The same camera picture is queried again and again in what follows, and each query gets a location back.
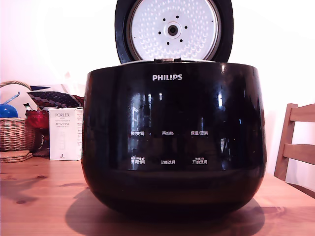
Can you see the stack of cork coasters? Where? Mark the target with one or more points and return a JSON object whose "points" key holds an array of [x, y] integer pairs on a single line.
{"points": [[14, 156]]}

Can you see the woven wicker basket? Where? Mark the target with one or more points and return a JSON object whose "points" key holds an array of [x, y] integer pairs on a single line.
{"points": [[14, 135]]}

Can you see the blue ball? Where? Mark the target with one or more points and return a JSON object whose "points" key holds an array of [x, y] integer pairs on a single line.
{"points": [[8, 111]]}

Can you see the white bag with blue stripe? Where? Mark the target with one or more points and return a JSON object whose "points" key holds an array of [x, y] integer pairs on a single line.
{"points": [[9, 94]]}

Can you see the black rice cooker lid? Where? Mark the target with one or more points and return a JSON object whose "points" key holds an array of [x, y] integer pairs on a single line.
{"points": [[120, 29]]}

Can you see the red glass bowl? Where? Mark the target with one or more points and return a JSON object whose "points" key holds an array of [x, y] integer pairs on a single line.
{"points": [[37, 119]]}

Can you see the black Philips rice cooker body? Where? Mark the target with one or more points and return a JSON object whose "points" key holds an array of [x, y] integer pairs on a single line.
{"points": [[172, 110]]}

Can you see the wooden chair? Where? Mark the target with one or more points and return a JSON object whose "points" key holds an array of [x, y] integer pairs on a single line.
{"points": [[295, 150]]}

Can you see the dark patterned cloth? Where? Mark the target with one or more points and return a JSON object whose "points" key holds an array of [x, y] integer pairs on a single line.
{"points": [[54, 98]]}

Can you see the white Porlex box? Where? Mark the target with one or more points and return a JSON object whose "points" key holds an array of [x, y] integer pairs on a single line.
{"points": [[64, 137]]}

